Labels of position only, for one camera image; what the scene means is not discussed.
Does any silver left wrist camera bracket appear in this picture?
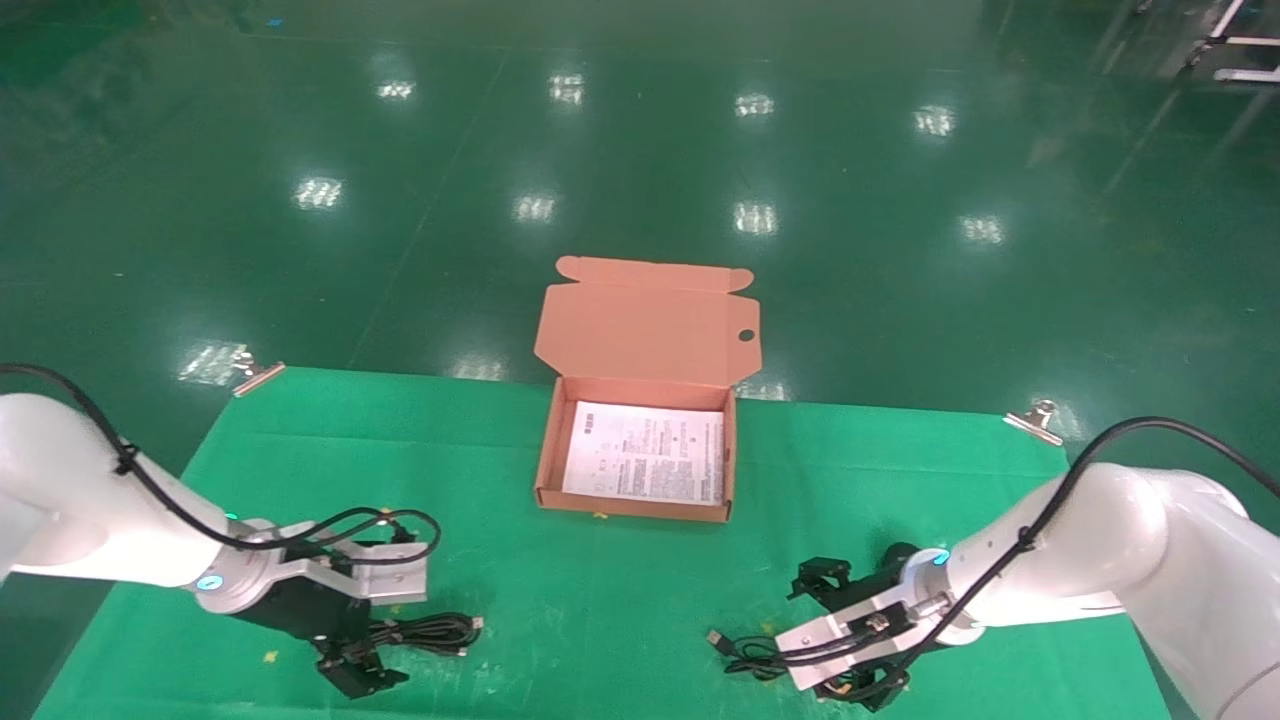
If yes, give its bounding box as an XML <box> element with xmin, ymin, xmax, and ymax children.
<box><xmin>262</xmin><ymin>540</ymin><xmax>432</xmax><ymax>607</ymax></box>

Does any white table frame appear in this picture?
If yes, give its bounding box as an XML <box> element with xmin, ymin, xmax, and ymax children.
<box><xmin>1185</xmin><ymin>0</ymin><xmax>1280</xmax><ymax>85</ymax></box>

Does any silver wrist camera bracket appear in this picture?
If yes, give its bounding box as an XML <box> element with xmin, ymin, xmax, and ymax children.
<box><xmin>787</xmin><ymin>590</ymin><xmax>937</xmax><ymax>694</ymax></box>
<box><xmin>262</xmin><ymin>540</ymin><xmax>432</xmax><ymax>607</ymax></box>

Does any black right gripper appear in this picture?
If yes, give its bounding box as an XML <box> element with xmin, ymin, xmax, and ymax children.
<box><xmin>796</xmin><ymin>543</ymin><xmax>922</xmax><ymax>712</ymax></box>

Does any silver binder clip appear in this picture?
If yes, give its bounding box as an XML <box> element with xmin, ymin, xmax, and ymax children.
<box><xmin>1003</xmin><ymin>398</ymin><xmax>1064</xmax><ymax>445</ymax></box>
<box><xmin>232</xmin><ymin>350</ymin><xmax>287</xmax><ymax>398</ymax></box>

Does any white printed instruction sheet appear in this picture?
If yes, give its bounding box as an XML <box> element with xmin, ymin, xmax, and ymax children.
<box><xmin>562</xmin><ymin>400</ymin><xmax>726</xmax><ymax>506</ymax></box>

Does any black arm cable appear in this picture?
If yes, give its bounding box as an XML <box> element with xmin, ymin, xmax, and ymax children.
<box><xmin>778</xmin><ymin>416</ymin><xmax>1280</xmax><ymax>668</ymax></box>
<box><xmin>0</xmin><ymin>363</ymin><xmax>443</xmax><ymax>569</ymax></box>

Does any green table cloth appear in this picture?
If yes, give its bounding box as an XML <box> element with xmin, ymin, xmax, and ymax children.
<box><xmin>30</xmin><ymin>365</ymin><xmax>1171</xmax><ymax>720</ymax></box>

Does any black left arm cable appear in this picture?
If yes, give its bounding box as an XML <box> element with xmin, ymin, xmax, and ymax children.
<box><xmin>0</xmin><ymin>363</ymin><xmax>443</xmax><ymax>569</ymax></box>

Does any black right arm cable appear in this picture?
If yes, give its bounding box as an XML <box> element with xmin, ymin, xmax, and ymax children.
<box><xmin>778</xmin><ymin>416</ymin><xmax>1280</xmax><ymax>668</ymax></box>

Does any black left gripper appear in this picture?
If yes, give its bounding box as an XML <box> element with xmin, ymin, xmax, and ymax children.
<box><xmin>232</xmin><ymin>580</ymin><xmax>410</xmax><ymax>700</ymax></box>

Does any open brown cardboard box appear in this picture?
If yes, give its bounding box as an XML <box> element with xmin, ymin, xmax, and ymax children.
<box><xmin>533</xmin><ymin>256</ymin><xmax>763</xmax><ymax>524</ymax></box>

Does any black data cable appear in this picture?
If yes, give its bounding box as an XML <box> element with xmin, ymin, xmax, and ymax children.
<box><xmin>370</xmin><ymin>613</ymin><xmax>485</xmax><ymax>659</ymax></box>

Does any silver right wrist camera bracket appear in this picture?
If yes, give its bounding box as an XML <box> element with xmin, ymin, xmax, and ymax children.
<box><xmin>787</xmin><ymin>590</ymin><xmax>937</xmax><ymax>694</ymax></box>

